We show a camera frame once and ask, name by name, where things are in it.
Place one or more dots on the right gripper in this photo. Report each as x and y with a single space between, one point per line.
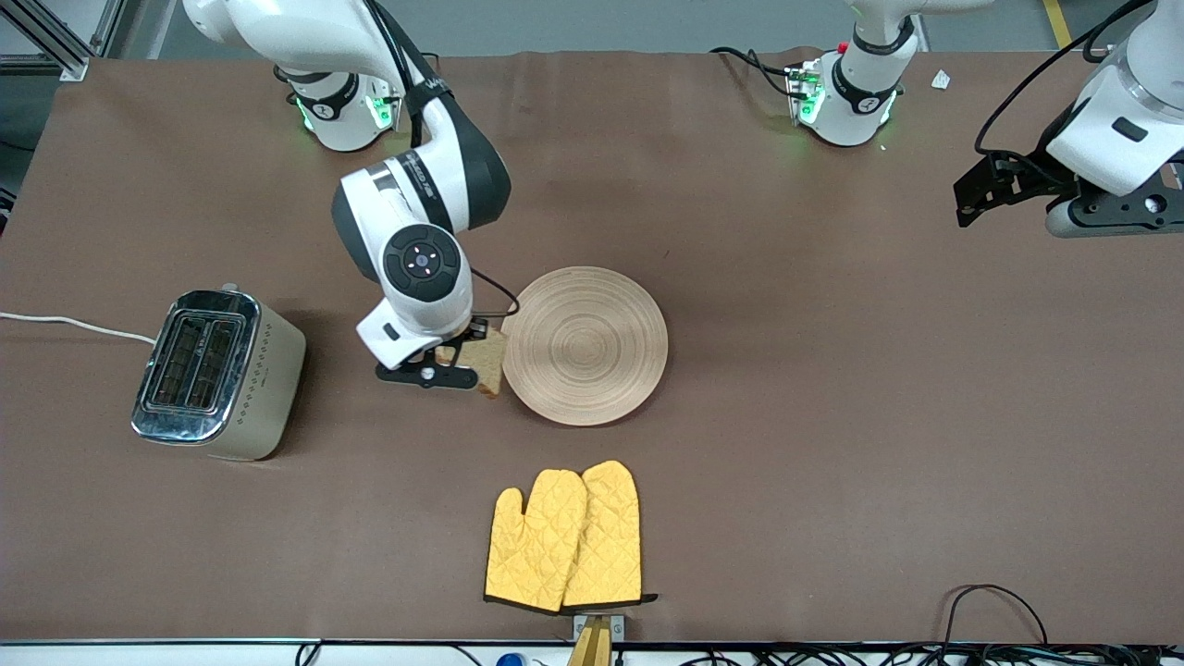
471 330

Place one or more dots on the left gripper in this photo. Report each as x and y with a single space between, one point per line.
1035 176

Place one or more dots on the brown bread slice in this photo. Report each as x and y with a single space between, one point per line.
486 365

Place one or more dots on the round wooden plate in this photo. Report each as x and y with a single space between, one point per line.
592 351

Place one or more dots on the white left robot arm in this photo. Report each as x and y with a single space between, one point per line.
865 92

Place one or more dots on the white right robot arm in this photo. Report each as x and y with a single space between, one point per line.
435 185

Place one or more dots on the cream and chrome toaster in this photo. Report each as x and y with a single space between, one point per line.
264 388

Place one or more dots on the small white paper scrap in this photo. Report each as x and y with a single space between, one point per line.
941 80

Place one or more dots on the yellow quilted oven mitt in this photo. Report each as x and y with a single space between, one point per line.
610 536
532 546

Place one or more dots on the brown table cover sheet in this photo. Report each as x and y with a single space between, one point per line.
740 277

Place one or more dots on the grey metal bracket plate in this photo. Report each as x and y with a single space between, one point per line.
618 627

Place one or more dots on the aluminium frame profile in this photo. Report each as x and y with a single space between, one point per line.
28 23

